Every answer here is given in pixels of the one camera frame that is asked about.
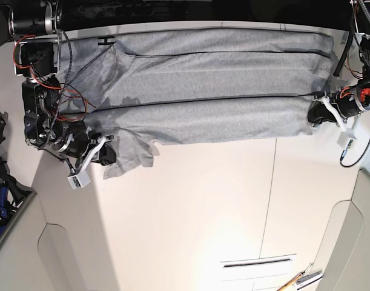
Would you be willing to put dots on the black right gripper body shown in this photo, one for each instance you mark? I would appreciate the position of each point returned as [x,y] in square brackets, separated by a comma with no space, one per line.
[76,140]

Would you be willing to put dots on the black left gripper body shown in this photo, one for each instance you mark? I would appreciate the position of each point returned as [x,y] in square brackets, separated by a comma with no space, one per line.
[351,101]

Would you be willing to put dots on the grey T-shirt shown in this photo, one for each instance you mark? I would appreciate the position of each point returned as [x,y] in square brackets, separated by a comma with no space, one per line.
[197,86]

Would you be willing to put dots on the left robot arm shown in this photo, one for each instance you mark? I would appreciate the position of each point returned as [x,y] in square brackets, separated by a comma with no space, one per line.
[359,34]

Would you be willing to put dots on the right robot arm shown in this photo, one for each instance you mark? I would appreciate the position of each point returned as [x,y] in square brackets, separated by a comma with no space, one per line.
[54,111]

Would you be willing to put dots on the blue black equipment pile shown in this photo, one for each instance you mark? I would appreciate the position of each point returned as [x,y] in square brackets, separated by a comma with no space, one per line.
[12,195]

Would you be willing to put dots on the white vent grille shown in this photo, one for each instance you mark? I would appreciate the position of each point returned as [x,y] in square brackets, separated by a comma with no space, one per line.
[257,268]

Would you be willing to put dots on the wooden stick tool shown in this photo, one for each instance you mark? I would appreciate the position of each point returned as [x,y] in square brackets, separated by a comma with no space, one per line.
[290,283]

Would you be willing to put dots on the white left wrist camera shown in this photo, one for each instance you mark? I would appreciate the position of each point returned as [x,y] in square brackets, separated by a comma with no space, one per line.
[347,135]

